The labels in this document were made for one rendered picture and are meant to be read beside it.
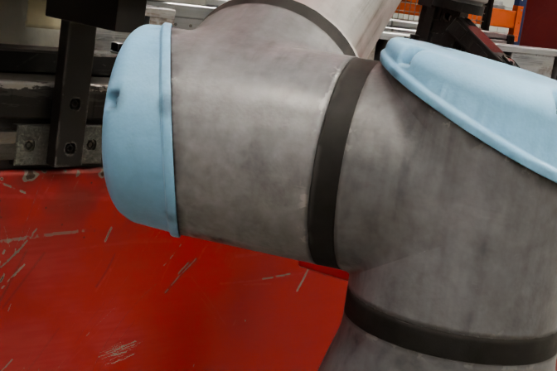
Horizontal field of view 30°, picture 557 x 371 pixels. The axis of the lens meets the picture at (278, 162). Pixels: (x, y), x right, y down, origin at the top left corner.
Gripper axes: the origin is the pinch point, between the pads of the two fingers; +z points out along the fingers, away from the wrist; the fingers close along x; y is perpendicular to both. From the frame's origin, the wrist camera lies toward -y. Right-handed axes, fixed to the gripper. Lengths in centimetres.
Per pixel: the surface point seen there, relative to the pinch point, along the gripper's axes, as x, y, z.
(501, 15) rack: -228, 79, -12
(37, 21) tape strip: 35, 44, -6
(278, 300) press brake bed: -1.2, 19.6, 30.8
